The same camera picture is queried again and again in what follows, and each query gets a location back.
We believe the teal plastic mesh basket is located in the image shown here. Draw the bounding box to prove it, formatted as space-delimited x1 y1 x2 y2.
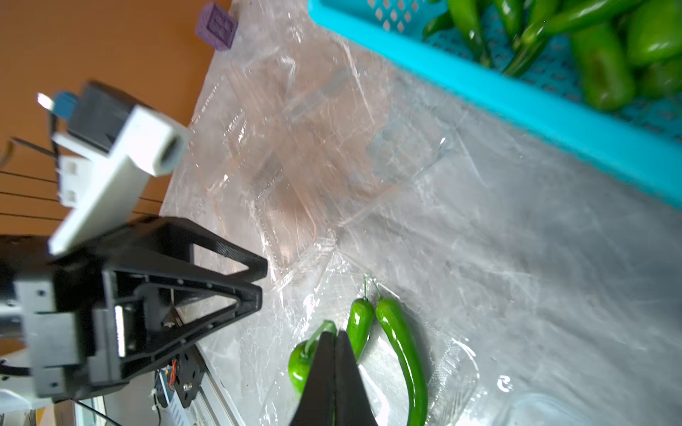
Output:
308 1 681 206

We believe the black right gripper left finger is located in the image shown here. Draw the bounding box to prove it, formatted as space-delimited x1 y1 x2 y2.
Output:
289 332 336 426

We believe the purple embossed cube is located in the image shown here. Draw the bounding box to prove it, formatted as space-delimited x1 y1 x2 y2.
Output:
195 2 238 51

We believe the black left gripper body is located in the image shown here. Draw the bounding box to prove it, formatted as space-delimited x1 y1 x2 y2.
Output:
1 235 123 399

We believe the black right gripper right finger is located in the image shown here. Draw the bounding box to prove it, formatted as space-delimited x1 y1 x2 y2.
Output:
334 330 378 426

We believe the small green pepper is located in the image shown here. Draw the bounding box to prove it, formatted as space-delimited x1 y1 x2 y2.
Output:
375 286 429 426
346 275 375 363
288 319 337 399

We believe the clear pepper container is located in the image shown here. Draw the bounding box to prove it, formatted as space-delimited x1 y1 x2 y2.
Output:
255 255 682 426
163 37 471 289

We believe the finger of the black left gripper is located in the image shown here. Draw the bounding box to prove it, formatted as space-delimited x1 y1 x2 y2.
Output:
114 276 263 382
101 217 268 298

